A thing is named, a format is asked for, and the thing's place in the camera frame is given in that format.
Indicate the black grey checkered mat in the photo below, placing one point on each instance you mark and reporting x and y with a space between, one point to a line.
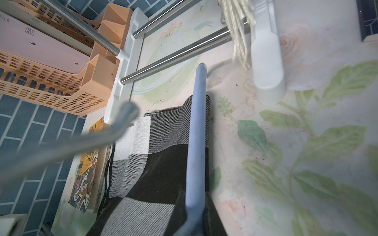
146 177

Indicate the light blue plastic hanger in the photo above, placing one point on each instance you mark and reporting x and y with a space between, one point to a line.
15 166

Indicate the plaid cream blue scarf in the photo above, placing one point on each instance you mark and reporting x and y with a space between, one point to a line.
235 14

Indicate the white steel clothes rack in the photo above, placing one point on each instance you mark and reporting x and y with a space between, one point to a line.
262 39

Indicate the orange plastic file organizer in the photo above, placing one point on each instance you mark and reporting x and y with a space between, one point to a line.
78 94

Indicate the yellow illustrated book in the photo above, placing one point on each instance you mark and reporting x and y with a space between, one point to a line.
83 184

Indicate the pink folder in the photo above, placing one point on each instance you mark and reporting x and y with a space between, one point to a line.
27 42

